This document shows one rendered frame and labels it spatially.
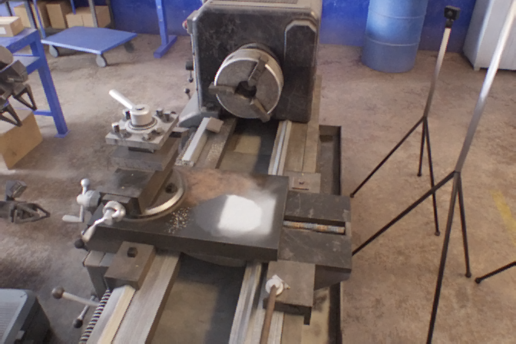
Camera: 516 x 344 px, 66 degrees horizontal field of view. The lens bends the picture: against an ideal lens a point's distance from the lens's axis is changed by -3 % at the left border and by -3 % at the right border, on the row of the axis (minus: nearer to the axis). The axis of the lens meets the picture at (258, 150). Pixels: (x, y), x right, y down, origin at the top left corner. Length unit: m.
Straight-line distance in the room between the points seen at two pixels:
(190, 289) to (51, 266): 1.35
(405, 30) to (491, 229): 2.30
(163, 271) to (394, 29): 3.61
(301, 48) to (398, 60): 2.96
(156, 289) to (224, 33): 1.00
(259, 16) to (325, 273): 0.98
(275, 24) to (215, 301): 1.02
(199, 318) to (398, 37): 3.64
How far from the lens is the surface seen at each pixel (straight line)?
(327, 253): 1.20
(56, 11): 5.66
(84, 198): 1.44
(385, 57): 4.47
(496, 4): 4.75
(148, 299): 1.18
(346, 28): 5.10
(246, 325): 1.08
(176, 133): 1.31
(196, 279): 1.34
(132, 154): 1.28
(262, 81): 1.50
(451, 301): 2.35
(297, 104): 1.76
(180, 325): 1.25
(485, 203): 3.00
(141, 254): 1.23
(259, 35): 1.66
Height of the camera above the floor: 1.78
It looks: 35 degrees down
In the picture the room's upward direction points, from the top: straight up
